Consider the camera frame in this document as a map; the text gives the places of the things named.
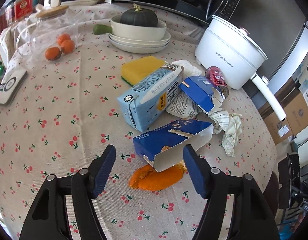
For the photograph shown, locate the black plastic food tray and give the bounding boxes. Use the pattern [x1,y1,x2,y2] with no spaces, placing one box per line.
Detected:
[278,153,301,209]

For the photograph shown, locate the dark blue cracker box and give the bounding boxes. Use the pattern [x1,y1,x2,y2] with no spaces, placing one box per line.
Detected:
[133,119,213,172]

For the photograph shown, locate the white kitchen scale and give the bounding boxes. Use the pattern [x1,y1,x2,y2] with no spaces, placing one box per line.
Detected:
[0,68,27,106]

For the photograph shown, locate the lower cardboard box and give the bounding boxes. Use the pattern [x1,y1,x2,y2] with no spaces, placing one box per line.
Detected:
[258,105,293,145]

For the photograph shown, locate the cardboard box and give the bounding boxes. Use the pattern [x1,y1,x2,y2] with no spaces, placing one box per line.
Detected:
[258,105,293,145]
[282,89,308,135]

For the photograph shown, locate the crumpled white paper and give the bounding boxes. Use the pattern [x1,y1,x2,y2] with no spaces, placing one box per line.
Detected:
[209,111,242,157]

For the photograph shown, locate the orange peel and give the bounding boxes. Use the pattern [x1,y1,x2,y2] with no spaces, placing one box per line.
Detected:
[129,162,187,191]

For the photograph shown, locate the cherry print tablecloth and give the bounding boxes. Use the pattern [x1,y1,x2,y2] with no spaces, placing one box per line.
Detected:
[0,4,277,239]

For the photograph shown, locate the upper cardboard box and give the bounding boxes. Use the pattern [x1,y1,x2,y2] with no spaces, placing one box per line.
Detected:
[282,89,308,135]

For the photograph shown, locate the white plastic food wrapper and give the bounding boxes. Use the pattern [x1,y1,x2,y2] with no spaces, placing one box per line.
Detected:
[166,92,199,118]

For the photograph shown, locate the torn blue small carton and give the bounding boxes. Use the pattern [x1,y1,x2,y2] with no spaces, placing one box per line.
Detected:
[179,76,225,114]

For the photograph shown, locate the light blue milk carton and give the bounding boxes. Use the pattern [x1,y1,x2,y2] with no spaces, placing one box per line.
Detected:
[117,63,184,132]

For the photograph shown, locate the red soda can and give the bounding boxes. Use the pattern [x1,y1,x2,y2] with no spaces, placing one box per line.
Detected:
[205,66,229,98]

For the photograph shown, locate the white crumpled tissue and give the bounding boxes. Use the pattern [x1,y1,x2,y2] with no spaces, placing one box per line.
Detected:
[172,60,203,78]

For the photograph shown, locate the orange tangerine left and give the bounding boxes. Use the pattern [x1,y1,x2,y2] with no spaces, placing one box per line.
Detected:
[45,47,62,61]

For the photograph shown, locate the orange tangerine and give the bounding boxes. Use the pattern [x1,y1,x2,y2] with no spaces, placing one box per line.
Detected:
[56,33,70,46]
[45,47,62,61]
[61,40,75,54]

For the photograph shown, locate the white electric cooking pot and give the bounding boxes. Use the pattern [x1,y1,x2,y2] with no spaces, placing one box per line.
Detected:
[194,15,286,121]

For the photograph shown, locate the yellow green sponge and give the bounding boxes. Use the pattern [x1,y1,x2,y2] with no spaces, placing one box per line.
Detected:
[121,56,165,86]

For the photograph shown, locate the orange tangerine right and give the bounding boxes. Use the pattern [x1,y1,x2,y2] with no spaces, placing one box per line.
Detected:
[61,40,75,54]

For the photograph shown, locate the glass jar with wooden lid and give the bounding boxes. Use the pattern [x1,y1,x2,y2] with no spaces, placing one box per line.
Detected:
[15,5,79,61]

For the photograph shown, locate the orange tangerine top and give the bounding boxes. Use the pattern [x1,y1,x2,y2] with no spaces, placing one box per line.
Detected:
[56,33,70,46]

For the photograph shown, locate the stacked cream plates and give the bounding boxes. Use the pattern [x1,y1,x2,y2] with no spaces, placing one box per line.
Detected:
[108,31,171,54]

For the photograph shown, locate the cream bowl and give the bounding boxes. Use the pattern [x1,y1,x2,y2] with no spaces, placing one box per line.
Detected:
[111,16,167,41]

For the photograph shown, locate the grey refrigerator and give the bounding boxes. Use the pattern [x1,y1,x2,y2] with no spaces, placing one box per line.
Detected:
[230,0,308,94]

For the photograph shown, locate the red tin canister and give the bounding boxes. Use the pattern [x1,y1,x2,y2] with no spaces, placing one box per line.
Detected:
[14,0,33,21]

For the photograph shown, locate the dark green pumpkin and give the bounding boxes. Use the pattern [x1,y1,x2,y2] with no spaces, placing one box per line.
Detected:
[120,4,158,27]

